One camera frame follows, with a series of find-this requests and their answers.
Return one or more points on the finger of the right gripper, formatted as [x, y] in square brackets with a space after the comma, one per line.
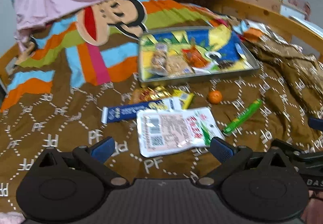
[315, 123]

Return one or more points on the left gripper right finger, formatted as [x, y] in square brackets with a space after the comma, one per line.
[232, 160]

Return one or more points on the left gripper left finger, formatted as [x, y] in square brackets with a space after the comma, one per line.
[93, 159]

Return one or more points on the green sausage stick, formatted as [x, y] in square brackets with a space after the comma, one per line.
[243, 117]

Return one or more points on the blue white snack bar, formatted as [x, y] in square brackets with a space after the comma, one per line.
[129, 111]

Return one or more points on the small orange fruit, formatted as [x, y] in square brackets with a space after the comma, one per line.
[215, 97]

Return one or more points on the white red-lettered snack pack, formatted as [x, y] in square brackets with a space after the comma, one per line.
[163, 132]

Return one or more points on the yellow snack bar packet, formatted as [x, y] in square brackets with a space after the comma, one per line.
[184, 97]

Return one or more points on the gold foil snack packet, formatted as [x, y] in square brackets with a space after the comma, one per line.
[149, 94]

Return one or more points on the dark clear snack packet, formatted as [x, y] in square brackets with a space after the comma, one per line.
[228, 66]

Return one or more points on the orange snack bag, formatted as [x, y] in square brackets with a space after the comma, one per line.
[194, 58]

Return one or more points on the mixed nuts clear bag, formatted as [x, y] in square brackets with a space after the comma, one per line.
[159, 59]

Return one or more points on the peanut clear bag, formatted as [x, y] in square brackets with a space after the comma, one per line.
[176, 66]

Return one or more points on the brown monkey print duvet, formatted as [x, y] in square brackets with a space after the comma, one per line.
[56, 96]

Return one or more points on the metal tray with dinosaur drawing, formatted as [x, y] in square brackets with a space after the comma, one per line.
[214, 43]

